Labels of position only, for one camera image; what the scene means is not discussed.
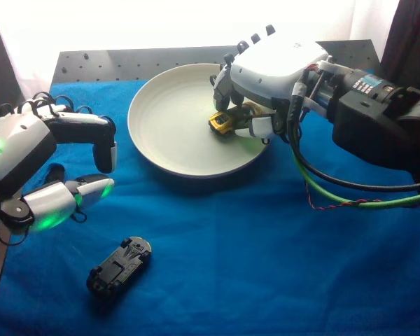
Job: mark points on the yellow toy car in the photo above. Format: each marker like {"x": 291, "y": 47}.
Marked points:
{"x": 221, "y": 122}

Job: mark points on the white round plate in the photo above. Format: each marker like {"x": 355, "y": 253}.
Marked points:
{"x": 175, "y": 133}

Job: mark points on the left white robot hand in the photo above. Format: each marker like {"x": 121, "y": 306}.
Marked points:
{"x": 17, "y": 140}

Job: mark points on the blue cloth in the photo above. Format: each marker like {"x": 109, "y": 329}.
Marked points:
{"x": 231, "y": 245}

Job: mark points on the dark curtain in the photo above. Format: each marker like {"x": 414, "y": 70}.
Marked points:
{"x": 0, "y": 70}
{"x": 413, "y": 35}

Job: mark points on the green toy car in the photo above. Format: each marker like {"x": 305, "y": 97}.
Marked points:
{"x": 119, "y": 266}

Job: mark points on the white sheer curtain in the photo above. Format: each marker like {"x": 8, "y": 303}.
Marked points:
{"x": 31, "y": 52}

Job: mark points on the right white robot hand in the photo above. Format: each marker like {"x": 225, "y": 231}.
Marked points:
{"x": 273, "y": 66}

